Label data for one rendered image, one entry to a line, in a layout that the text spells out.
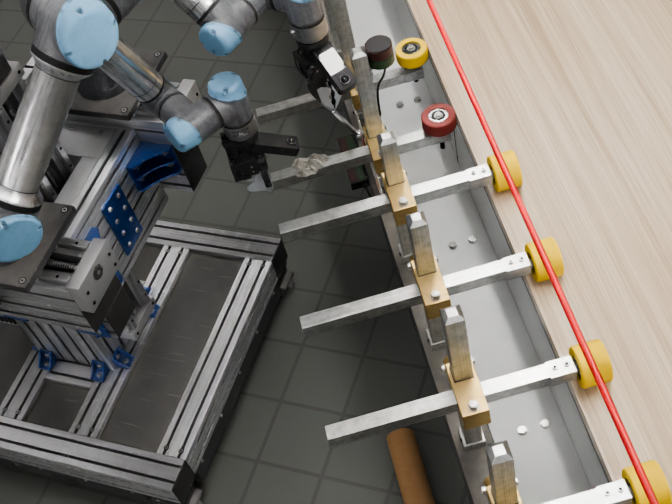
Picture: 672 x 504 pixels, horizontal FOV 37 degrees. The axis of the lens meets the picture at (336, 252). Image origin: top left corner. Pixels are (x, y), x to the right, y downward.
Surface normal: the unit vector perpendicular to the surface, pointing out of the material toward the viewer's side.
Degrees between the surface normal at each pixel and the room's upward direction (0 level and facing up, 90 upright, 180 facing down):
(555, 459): 0
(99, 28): 85
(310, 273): 0
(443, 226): 0
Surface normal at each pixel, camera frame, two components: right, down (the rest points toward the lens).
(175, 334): -0.18, -0.60
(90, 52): 0.68, 0.42
